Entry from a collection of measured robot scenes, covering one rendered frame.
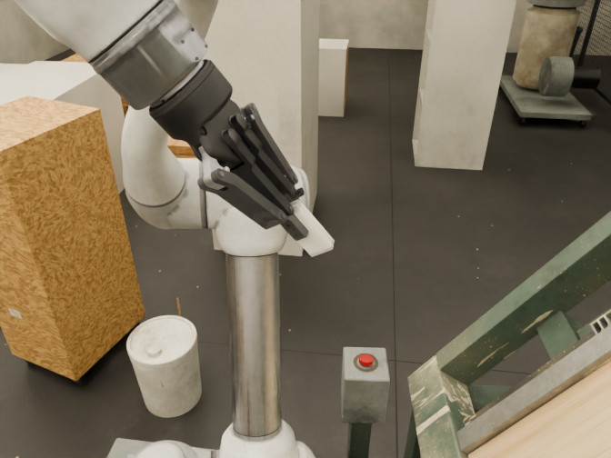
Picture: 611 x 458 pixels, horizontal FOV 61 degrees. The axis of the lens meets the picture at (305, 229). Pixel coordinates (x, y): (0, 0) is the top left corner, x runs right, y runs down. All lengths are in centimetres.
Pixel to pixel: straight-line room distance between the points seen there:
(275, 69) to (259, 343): 210
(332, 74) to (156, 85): 523
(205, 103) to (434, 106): 410
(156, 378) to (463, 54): 330
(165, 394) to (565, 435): 169
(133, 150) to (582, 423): 97
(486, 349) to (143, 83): 119
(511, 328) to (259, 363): 69
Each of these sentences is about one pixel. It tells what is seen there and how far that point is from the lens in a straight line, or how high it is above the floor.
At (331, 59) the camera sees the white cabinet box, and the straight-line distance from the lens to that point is 562.
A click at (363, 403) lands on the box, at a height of 84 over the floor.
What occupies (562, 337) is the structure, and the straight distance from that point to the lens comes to 138.
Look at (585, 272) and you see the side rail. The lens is 138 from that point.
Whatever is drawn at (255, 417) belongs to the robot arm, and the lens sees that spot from 107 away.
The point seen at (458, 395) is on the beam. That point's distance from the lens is 149.
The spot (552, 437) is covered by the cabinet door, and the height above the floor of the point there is 106.
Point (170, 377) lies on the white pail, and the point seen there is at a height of 27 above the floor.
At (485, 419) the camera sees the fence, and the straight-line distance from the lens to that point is 133.
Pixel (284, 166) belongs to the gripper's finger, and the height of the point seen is 174.
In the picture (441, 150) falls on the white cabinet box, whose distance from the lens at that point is 467.
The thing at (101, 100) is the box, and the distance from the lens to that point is 416.
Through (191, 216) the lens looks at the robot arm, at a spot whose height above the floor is 152.
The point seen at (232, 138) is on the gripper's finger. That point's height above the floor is 180.
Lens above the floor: 198
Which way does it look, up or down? 32 degrees down
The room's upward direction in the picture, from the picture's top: straight up
